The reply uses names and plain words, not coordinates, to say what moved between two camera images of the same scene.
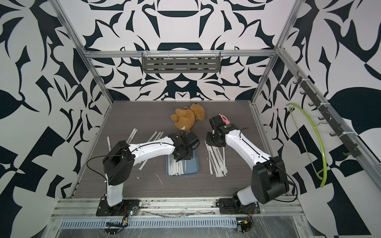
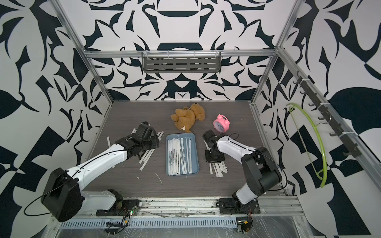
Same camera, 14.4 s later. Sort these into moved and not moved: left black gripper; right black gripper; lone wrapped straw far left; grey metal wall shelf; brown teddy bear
Moved: left black gripper; right black gripper
Not moved: grey metal wall shelf; lone wrapped straw far left; brown teddy bear
